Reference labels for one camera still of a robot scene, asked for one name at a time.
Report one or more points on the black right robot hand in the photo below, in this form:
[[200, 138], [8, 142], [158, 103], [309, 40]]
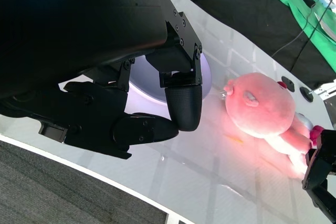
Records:
[[321, 166]]

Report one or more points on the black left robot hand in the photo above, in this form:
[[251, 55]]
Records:
[[78, 37]]

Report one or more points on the lavender round plate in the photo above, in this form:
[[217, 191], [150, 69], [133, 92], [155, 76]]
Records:
[[147, 90]]

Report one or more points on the pink plush bunny doll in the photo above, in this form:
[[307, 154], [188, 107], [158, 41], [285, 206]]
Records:
[[262, 108]]

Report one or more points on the green cloth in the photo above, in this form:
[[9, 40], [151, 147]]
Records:
[[302, 11]]

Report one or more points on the black table grommet hole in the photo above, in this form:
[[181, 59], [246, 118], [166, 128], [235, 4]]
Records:
[[306, 94]]

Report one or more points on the black backdrop cloth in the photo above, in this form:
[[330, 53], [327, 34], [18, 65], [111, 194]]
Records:
[[236, 3]]

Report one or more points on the aluminium frame profile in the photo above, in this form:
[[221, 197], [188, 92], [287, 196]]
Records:
[[329, 103]]

